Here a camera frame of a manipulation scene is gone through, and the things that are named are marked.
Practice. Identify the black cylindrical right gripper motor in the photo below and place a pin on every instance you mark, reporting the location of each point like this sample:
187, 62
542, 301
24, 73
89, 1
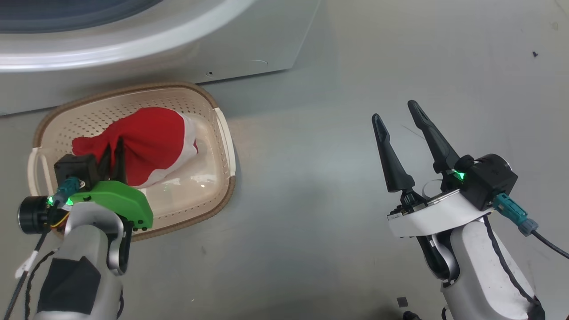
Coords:
498, 161

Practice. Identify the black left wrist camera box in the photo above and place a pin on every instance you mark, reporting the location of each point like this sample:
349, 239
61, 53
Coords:
75, 169

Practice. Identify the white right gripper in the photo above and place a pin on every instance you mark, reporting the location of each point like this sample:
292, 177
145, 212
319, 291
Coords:
435, 218

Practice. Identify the red and white garment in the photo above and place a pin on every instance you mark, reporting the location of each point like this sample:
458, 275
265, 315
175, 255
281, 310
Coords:
151, 138

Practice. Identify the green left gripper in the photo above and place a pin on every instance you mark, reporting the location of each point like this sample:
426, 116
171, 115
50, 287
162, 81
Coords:
120, 200

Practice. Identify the black cylindrical left gripper motor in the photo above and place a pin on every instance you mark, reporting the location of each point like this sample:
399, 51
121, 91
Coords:
33, 215

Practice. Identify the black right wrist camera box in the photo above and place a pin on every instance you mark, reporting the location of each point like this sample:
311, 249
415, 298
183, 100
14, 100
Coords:
489, 186

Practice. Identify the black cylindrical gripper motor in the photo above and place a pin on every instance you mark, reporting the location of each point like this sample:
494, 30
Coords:
498, 161
33, 215

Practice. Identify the cream perforated laundry basket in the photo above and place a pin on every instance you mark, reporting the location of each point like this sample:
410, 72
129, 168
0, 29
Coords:
89, 115

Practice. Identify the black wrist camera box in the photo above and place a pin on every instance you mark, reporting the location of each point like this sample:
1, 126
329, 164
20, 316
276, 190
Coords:
489, 186
75, 169

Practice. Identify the white washing machine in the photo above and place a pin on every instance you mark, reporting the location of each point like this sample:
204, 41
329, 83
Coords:
178, 53

